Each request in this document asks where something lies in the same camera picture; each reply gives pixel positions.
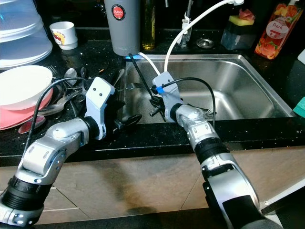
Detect peach dish soap pump bottle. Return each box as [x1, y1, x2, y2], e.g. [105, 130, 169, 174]
[254, 0, 305, 60]

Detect metal fork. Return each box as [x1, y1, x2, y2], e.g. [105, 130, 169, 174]
[50, 65, 62, 77]
[199, 108, 216, 118]

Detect yellow pink sponge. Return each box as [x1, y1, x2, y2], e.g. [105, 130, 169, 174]
[229, 9, 255, 26]

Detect pink plate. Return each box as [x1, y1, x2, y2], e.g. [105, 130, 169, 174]
[0, 93, 53, 130]

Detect dark clear sponge holder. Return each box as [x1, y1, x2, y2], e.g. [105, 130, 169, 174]
[221, 21, 257, 50]

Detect stainless steel sink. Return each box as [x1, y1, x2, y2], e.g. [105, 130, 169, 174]
[121, 53, 296, 124]

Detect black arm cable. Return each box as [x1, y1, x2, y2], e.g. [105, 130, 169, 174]
[29, 76, 91, 153]
[164, 77, 217, 127]

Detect grey cylindrical water purifier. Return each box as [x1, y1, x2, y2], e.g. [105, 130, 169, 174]
[105, 0, 142, 56]

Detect stacked translucent plastic containers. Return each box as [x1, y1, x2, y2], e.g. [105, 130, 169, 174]
[0, 0, 53, 70]

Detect round metal counter cap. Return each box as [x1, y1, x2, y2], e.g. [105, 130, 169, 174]
[195, 38, 215, 49]

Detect chrome sink faucet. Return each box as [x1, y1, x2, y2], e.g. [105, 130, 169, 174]
[179, 0, 196, 47]

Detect black chopstick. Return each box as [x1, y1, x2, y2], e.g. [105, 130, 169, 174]
[129, 52, 155, 103]

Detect white bowl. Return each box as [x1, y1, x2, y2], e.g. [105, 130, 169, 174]
[0, 65, 53, 111]

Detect yellow oil bottle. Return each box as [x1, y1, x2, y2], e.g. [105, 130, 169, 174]
[141, 0, 156, 51]

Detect white printed mug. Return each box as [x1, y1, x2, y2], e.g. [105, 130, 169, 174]
[50, 21, 78, 50]

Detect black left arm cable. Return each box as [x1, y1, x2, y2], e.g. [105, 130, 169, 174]
[29, 76, 91, 153]

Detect white water hose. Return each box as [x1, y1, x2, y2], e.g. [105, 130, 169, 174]
[136, 0, 244, 86]

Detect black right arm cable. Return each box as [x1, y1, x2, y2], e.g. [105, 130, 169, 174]
[164, 77, 217, 127]

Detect metal spoon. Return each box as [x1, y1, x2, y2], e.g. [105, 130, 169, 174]
[19, 117, 46, 134]
[64, 68, 79, 84]

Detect beige cabinet door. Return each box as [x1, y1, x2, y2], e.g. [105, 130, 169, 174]
[238, 146, 305, 203]
[50, 157, 210, 222]

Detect black floor mat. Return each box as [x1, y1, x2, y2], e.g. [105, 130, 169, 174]
[38, 208, 215, 229]

